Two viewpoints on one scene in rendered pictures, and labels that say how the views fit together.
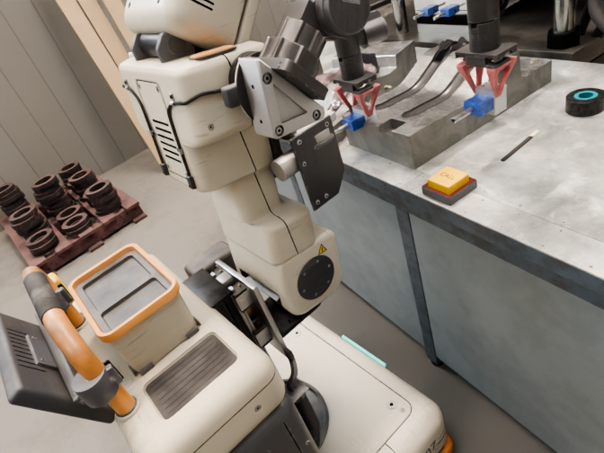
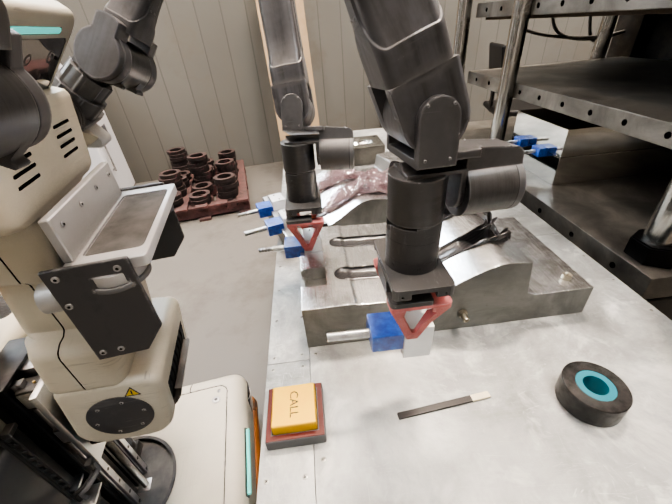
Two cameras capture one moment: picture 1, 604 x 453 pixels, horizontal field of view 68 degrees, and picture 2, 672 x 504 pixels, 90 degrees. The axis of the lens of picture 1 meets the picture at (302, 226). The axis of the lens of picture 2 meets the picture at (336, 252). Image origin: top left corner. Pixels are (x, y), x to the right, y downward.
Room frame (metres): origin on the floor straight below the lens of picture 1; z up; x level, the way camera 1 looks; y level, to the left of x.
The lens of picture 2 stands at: (0.54, -0.48, 1.27)
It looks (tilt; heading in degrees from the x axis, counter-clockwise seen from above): 34 degrees down; 18
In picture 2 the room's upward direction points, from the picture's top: 5 degrees counter-clockwise
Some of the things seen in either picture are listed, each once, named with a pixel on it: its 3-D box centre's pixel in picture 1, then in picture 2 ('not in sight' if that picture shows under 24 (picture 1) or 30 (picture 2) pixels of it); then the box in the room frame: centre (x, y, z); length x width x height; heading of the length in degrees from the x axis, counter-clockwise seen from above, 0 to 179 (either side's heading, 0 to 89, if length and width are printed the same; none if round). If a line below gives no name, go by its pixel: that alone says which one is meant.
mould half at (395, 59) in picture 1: (342, 90); (357, 193); (1.41, -0.28, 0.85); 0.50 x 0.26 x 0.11; 128
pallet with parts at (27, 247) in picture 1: (58, 204); (202, 176); (3.04, 1.55, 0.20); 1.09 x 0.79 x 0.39; 28
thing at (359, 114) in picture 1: (350, 123); (290, 247); (1.07, -0.21, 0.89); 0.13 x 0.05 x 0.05; 110
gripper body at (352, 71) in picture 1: (351, 68); (302, 187); (1.08, -0.25, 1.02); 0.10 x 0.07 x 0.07; 21
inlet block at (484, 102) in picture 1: (475, 107); (376, 331); (0.84, -0.43, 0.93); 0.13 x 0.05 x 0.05; 111
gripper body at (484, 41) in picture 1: (484, 38); (411, 245); (0.86, -0.46, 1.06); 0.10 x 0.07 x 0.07; 21
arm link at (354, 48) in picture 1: (349, 42); (301, 155); (1.09, -0.25, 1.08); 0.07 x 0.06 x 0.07; 102
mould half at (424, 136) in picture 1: (445, 90); (427, 257); (1.11, -0.48, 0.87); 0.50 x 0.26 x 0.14; 111
